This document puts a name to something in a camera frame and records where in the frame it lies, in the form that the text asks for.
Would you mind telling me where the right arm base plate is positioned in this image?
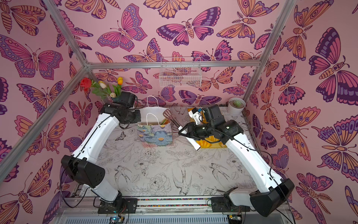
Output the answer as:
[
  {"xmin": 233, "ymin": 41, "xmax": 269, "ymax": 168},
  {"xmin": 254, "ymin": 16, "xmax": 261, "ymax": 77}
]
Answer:
[{"xmin": 210, "ymin": 187, "xmax": 250, "ymax": 214}]

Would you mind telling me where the glass vase with flowers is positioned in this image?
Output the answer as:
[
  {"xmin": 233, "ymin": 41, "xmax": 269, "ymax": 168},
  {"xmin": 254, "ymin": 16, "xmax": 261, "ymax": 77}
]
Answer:
[{"xmin": 80, "ymin": 77, "xmax": 123, "ymax": 99}]

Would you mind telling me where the yellow glazed bread loaf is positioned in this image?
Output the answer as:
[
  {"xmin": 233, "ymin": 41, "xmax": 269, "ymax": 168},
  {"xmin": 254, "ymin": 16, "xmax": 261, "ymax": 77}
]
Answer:
[{"xmin": 197, "ymin": 140, "xmax": 223, "ymax": 148}]

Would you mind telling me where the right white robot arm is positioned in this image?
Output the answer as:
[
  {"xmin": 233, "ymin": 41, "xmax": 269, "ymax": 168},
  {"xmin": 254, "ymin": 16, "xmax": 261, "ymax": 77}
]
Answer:
[{"xmin": 179, "ymin": 104, "xmax": 295, "ymax": 217}]

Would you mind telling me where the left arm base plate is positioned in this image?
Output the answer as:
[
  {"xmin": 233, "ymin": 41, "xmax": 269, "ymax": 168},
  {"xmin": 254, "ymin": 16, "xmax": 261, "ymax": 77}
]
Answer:
[{"xmin": 98, "ymin": 198, "xmax": 138, "ymax": 214}]

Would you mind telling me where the floral white paper bag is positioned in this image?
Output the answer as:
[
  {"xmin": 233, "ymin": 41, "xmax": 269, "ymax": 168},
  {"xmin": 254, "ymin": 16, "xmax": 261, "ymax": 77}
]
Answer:
[{"xmin": 137, "ymin": 95, "xmax": 173, "ymax": 147}]

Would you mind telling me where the white pot with succulent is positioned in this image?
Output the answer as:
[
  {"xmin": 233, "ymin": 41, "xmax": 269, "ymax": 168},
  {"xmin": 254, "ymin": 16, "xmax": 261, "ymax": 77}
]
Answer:
[{"xmin": 227, "ymin": 98, "xmax": 246, "ymax": 115}]

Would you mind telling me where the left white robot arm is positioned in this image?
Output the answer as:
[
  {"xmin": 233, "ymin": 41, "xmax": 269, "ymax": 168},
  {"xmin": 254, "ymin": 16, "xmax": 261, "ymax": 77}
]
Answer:
[{"xmin": 61, "ymin": 91, "xmax": 141, "ymax": 203}]

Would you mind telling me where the yellow bread tray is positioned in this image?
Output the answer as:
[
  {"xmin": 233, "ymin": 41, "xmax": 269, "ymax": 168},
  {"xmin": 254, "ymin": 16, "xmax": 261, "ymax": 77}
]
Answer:
[{"xmin": 187, "ymin": 107, "xmax": 227, "ymax": 148}]

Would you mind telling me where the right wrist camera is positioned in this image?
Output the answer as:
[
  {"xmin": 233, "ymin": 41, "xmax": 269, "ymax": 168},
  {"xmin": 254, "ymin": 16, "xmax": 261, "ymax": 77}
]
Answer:
[{"xmin": 188, "ymin": 107, "xmax": 203, "ymax": 125}]

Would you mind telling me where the white wire basket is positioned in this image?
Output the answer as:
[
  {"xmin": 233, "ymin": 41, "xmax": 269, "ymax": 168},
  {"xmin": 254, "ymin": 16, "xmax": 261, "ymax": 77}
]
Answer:
[{"xmin": 158, "ymin": 57, "xmax": 202, "ymax": 88}]

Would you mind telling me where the sandwich bun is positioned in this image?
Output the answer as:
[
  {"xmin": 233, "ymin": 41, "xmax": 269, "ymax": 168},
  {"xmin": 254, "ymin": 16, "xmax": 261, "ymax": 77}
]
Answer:
[{"xmin": 161, "ymin": 119, "xmax": 170, "ymax": 125}]

